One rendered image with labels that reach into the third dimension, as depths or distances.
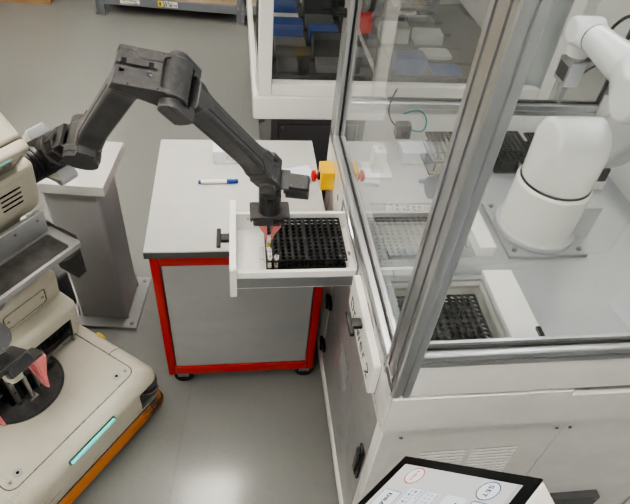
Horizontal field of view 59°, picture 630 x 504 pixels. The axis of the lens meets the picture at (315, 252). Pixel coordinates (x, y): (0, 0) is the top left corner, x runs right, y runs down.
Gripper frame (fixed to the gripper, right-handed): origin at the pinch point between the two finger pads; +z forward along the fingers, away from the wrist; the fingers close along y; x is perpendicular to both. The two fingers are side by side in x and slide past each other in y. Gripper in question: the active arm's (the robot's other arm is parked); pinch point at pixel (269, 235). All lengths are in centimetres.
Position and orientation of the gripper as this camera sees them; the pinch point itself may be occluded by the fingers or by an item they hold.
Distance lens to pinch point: 150.4
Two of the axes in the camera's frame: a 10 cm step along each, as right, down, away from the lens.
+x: -1.1, -6.9, 7.1
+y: 9.9, -0.2, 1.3
